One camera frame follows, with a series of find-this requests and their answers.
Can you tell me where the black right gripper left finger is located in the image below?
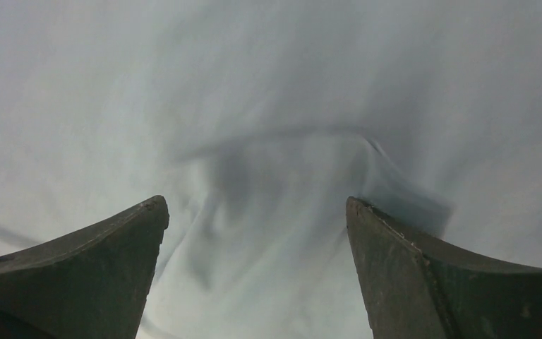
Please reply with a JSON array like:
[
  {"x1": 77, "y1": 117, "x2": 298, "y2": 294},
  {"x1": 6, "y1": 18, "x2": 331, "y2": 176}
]
[{"x1": 0, "y1": 195, "x2": 169, "y2": 338}]

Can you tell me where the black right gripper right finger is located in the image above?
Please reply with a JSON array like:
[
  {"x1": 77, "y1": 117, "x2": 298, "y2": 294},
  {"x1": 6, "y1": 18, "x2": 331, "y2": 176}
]
[{"x1": 346, "y1": 197, "x2": 542, "y2": 338}]

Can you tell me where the blue-grey t-shirt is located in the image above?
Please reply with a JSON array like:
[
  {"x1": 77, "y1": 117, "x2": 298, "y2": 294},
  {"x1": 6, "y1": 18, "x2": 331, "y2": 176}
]
[{"x1": 0, "y1": 1, "x2": 542, "y2": 338}]

